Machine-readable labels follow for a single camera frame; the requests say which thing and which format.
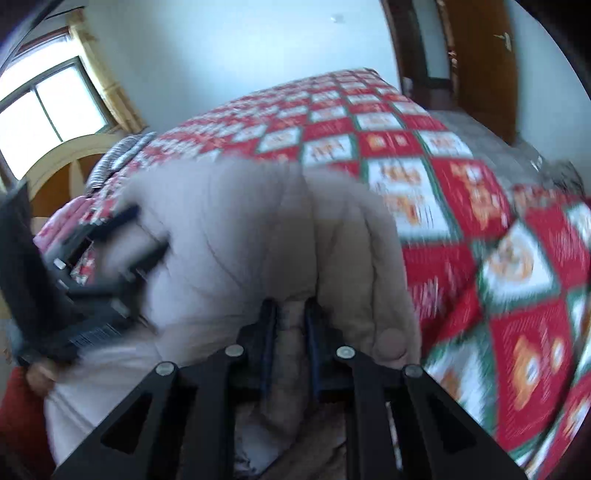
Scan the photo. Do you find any brown wooden door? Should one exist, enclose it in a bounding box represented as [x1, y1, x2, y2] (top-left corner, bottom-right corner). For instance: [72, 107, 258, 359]
[445, 0, 518, 144]

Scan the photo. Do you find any pink folded blanket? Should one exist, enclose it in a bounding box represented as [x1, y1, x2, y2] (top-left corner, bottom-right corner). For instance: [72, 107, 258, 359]
[34, 196, 94, 254]

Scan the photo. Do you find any red checkered bed quilt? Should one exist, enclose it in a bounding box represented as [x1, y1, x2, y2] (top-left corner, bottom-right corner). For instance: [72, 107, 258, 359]
[34, 67, 591, 480]

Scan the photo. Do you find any grey striped pillow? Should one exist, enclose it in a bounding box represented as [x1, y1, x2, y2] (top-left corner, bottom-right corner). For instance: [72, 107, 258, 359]
[85, 131, 156, 195]

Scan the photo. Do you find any dark brown door frame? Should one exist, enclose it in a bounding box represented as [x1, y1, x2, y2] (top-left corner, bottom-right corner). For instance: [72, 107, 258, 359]
[382, 0, 457, 110]

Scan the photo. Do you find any cream wooden headboard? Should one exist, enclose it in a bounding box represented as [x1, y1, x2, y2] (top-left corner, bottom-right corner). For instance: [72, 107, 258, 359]
[23, 133, 123, 218]

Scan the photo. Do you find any yellow curtain right of window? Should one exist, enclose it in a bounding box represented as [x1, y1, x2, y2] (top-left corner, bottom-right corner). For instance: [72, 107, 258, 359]
[66, 8, 146, 134]

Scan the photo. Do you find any window with grey frame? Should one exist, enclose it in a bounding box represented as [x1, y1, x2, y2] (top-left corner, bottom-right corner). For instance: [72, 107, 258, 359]
[1, 31, 116, 179]

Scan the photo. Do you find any grey cloth pile on floor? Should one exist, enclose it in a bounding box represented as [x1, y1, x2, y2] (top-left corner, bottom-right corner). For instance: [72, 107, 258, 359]
[540, 160, 585, 197]

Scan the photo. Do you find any pale pink puffer jacket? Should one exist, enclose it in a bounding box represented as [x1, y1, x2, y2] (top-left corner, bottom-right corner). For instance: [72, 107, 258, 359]
[44, 157, 421, 479]

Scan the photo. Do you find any person's left hand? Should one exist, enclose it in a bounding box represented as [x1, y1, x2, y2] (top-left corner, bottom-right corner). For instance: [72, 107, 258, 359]
[25, 359, 59, 398]

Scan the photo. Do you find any silver door handle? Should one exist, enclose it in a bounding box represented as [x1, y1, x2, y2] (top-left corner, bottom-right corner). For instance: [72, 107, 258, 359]
[494, 32, 513, 52]

